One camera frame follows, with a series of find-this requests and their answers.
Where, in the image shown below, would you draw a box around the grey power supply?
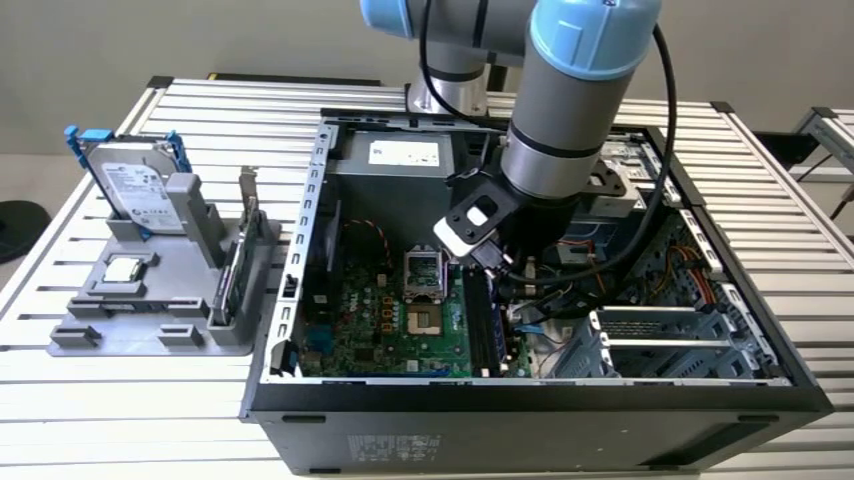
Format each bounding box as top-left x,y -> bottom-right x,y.
329,130 -> 459,249

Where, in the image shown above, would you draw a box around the hard disk in blue carrier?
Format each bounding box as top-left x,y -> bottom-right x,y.
62,125 -> 195,236

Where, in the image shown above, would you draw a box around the black RAM slot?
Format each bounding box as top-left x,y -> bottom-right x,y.
472,272 -> 493,377
464,267 -> 485,377
480,279 -> 499,377

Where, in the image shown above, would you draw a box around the green motherboard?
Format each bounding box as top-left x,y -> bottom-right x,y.
296,219 -> 535,379

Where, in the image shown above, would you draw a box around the black round base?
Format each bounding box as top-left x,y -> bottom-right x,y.
0,199 -> 52,264

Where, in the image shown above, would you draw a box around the metal socket cover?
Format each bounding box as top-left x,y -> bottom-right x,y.
403,242 -> 447,301

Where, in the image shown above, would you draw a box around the blue expansion slot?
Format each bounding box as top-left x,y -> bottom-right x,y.
363,368 -> 449,378

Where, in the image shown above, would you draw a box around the grey disk bay cage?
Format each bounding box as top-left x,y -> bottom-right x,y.
589,302 -> 782,379

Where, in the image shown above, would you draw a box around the grey parts rack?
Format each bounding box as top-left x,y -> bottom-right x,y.
46,172 -> 295,357

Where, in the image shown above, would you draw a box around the metal slat side table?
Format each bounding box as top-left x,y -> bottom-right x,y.
786,105 -> 854,181

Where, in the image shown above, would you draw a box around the silver CPU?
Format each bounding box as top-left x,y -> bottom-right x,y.
98,255 -> 146,282

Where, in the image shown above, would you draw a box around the CPU socket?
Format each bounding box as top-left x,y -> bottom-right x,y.
404,298 -> 447,337

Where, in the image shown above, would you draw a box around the grey metal drive cage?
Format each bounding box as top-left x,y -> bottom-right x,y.
579,132 -> 672,266

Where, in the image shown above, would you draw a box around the black PC case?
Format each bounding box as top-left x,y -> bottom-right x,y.
237,107 -> 835,475

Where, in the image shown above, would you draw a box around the orange yellow power wires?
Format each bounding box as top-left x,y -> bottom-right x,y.
652,243 -> 719,306

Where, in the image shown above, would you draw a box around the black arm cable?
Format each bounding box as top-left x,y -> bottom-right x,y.
416,0 -> 680,286

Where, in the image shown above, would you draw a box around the blue RAM stick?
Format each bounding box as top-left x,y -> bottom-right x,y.
488,279 -> 512,375

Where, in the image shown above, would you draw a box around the twisted red black fan wire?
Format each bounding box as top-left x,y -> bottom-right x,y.
343,217 -> 396,266

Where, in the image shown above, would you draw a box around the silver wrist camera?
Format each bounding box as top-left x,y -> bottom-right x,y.
431,169 -> 529,271

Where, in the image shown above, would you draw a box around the graphics card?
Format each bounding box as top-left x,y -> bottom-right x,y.
211,164 -> 269,324

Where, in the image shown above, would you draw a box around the black cable bundle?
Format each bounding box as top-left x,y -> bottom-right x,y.
525,272 -> 646,326

